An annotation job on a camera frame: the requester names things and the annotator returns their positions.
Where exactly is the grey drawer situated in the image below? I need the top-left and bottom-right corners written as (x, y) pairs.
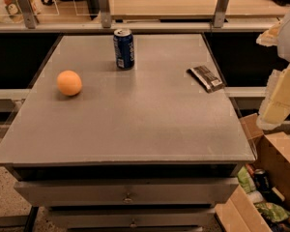
top-left (14, 178), bottom-right (238, 207)
top-left (49, 207), bottom-right (215, 228)

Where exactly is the light wooden table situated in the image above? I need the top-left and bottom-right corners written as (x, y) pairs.
top-left (110, 0), bottom-right (290, 18)

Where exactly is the metal bracket post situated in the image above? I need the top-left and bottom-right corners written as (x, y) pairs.
top-left (17, 0), bottom-right (38, 29)
top-left (212, 0), bottom-right (229, 28)
top-left (99, 0), bottom-right (112, 28)

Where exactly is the open cardboard box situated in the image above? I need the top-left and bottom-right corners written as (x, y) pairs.
top-left (216, 114), bottom-right (290, 232)

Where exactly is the left metal bracket post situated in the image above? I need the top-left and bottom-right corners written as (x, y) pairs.
top-left (17, 0), bottom-right (38, 29)

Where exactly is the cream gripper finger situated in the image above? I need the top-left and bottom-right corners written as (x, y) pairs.
top-left (256, 21), bottom-right (281, 47)
top-left (256, 64), bottom-right (290, 131)

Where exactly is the blue pepsi can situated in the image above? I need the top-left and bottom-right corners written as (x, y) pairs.
top-left (113, 29), bottom-right (134, 70)

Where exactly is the top grey drawer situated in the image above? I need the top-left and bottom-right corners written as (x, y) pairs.
top-left (14, 178), bottom-right (238, 207)

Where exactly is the green patterned snack bag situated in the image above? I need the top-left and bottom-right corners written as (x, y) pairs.
top-left (255, 202), bottom-right (290, 222)

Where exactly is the right metal bracket post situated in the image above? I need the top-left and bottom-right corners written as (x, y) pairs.
top-left (212, 0), bottom-right (229, 28)

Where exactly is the lower grey drawer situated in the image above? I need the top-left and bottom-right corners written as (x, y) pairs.
top-left (49, 207), bottom-right (215, 228)

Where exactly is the grey drawer cabinet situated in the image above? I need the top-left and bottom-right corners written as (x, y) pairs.
top-left (0, 34), bottom-right (254, 232)

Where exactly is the black rxbar chocolate wrapper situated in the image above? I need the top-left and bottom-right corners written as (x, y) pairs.
top-left (187, 66), bottom-right (224, 93)

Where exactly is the orange fruit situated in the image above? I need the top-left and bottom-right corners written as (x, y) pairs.
top-left (57, 71), bottom-right (82, 96)

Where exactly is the dark can in box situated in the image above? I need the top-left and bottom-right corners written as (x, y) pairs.
top-left (254, 169), bottom-right (271, 191)

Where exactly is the middle metal bracket post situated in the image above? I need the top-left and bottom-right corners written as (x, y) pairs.
top-left (99, 0), bottom-right (112, 28)

